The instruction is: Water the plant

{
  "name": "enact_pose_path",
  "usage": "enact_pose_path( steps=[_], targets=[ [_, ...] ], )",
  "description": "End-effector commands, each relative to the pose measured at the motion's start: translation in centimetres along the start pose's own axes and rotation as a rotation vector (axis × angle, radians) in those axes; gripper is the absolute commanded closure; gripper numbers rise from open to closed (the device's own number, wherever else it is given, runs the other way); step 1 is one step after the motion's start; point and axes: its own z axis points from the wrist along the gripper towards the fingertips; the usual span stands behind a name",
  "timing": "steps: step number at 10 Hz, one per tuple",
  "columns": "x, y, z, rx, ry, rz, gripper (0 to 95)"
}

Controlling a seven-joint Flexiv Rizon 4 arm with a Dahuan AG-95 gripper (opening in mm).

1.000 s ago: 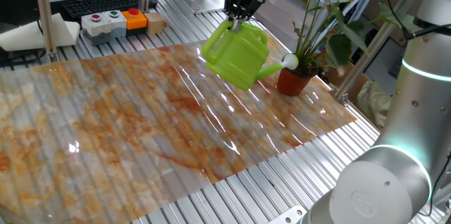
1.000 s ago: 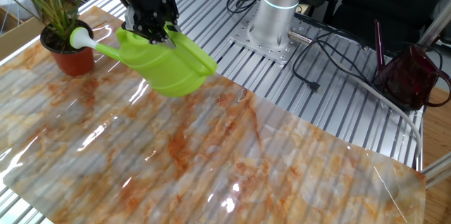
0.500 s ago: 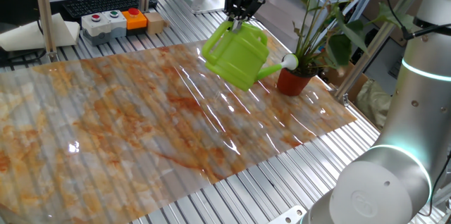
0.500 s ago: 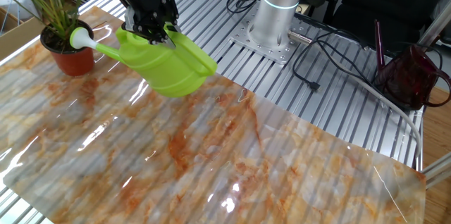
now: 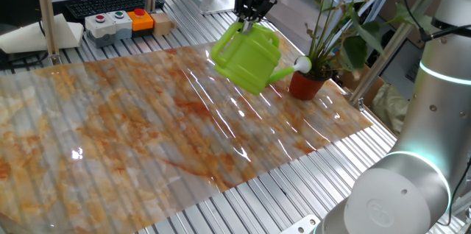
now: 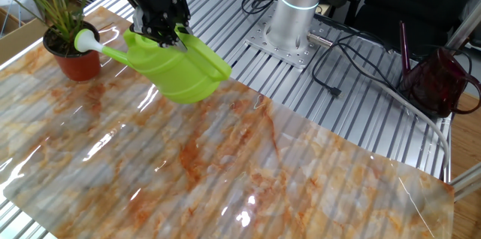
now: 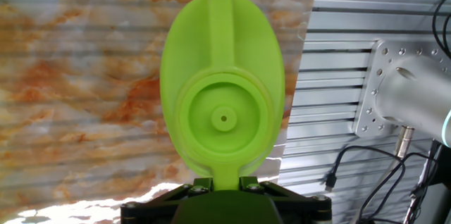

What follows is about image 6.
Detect aluminium frame post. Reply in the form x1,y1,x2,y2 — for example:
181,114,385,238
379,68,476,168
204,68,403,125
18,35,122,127
449,162,481,202
446,0,481,50

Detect dark red transparent watering can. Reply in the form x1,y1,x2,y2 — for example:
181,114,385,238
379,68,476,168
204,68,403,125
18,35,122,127
398,20,481,119

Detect green plant in terracotta pot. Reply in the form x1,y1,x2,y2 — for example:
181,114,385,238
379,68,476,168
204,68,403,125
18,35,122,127
0,0,101,83

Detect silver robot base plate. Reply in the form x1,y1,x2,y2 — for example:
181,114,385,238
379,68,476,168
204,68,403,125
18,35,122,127
244,4,334,70

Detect green plastic watering can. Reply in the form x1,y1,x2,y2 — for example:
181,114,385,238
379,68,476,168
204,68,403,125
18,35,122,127
74,24,232,104

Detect brown cardboard box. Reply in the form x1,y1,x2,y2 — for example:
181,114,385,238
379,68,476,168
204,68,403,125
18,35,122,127
0,8,48,65

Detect grey cable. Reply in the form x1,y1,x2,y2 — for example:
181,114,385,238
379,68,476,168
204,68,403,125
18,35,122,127
337,53,452,180

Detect black usb cable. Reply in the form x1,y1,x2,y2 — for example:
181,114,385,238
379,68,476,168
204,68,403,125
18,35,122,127
311,32,395,99

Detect orange marble pattern mat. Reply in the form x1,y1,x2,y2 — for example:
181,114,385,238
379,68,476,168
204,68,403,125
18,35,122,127
0,5,455,239

